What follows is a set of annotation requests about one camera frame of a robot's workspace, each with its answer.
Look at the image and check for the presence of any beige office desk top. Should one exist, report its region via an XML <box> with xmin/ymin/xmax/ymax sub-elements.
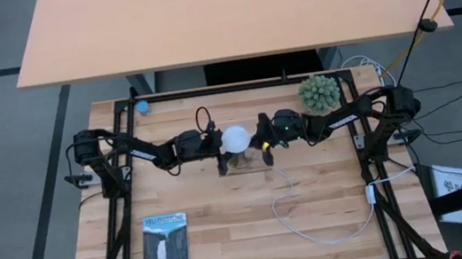
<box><xmin>5</xmin><ymin>0</ymin><xmax>455</xmax><ymax>90</ymax></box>

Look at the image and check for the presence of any black round puck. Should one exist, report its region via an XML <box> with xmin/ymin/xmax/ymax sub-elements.
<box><xmin>417</xmin><ymin>17</ymin><xmax>439</xmax><ymax>35</ymax></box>

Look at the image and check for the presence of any grey desk leg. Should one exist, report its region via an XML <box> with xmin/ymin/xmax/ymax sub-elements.
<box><xmin>316</xmin><ymin>45</ymin><xmax>344</xmax><ymax>72</ymax></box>
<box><xmin>125</xmin><ymin>71</ymin><xmax>160</xmax><ymax>98</ymax></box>

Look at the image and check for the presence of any green spiky succulent plant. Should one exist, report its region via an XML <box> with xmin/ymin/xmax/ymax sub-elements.
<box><xmin>294</xmin><ymin>71</ymin><xmax>344</xmax><ymax>118</ymax></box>

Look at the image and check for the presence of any black left gripper cable loop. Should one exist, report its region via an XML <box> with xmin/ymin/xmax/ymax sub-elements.
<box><xmin>193</xmin><ymin>105</ymin><xmax>215</xmax><ymax>136</ymax></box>

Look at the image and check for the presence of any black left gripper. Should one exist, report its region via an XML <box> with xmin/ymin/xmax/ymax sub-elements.
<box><xmin>172</xmin><ymin>119</ymin><xmax>231</xmax><ymax>183</ymax></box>

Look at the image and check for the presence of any white printed paper sign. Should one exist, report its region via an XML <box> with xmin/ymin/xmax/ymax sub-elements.
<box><xmin>430</xmin><ymin>160</ymin><xmax>462</xmax><ymax>228</ymax></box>

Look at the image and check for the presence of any frosted white reflector lightbulb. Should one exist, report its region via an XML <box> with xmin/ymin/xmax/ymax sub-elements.
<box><xmin>218</xmin><ymin>122</ymin><xmax>255</xmax><ymax>156</ymax></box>

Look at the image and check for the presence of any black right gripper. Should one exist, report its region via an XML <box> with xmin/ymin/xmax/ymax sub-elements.
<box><xmin>248</xmin><ymin>106</ymin><xmax>310</xmax><ymax>169</ymax></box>

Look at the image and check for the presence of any clear round lamp socket base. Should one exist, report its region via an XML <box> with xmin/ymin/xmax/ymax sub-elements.
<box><xmin>227</xmin><ymin>147</ymin><xmax>259</xmax><ymax>171</ymax></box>

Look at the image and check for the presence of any white cable bundle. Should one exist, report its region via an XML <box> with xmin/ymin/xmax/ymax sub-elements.
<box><xmin>340</xmin><ymin>50</ymin><xmax>399</xmax><ymax>94</ymax></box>

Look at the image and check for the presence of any white inline cable switch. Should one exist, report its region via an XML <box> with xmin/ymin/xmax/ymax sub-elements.
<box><xmin>364</xmin><ymin>184</ymin><xmax>379</xmax><ymax>206</ymax></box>

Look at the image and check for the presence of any Yellowstone waterfall picture book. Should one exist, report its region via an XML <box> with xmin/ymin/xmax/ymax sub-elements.
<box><xmin>135</xmin><ymin>210</ymin><xmax>193</xmax><ymax>259</ymax></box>

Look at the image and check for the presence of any white lamp power cable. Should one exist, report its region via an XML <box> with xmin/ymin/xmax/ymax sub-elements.
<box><xmin>266</xmin><ymin>147</ymin><xmax>425</xmax><ymax>253</ymax></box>

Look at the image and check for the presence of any black aluminium table frame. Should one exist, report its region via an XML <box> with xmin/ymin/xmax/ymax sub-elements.
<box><xmin>43</xmin><ymin>49</ymin><xmax>453</xmax><ymax>259</ymax></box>

